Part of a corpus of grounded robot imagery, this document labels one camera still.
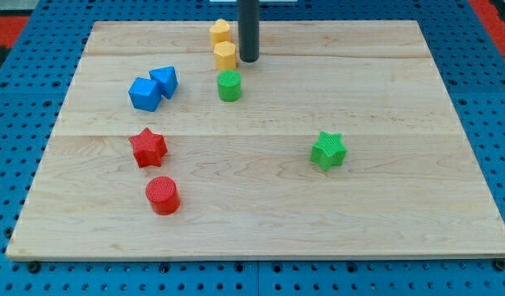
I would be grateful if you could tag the yellow heart block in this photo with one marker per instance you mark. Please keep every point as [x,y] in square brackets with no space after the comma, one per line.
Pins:
[220,32]

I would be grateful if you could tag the yellow hexagon block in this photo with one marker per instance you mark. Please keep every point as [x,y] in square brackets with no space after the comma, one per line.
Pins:
[225,56]

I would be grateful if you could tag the blue cube block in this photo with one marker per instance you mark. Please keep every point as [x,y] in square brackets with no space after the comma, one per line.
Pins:
[145,94]

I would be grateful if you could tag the red cylinder block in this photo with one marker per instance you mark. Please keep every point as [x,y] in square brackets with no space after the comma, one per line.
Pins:
[162,194]

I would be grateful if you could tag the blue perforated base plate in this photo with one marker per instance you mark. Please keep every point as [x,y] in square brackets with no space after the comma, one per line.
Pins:
[34,81]

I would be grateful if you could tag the light wooden board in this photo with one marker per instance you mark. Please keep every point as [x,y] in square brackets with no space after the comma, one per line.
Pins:
[409,187]

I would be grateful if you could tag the blue triangle block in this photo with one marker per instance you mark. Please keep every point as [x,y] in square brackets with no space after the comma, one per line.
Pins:
[166,79]

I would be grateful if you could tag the red star block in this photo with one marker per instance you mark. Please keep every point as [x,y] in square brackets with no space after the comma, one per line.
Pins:
[148,148]

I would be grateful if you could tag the green cylinder block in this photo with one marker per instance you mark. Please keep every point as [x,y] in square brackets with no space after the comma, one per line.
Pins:
[229,85]

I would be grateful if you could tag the green star block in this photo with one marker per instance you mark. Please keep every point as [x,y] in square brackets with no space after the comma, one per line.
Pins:
[328,151]

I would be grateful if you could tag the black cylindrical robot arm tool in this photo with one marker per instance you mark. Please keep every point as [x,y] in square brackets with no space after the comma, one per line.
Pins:
[248,22]

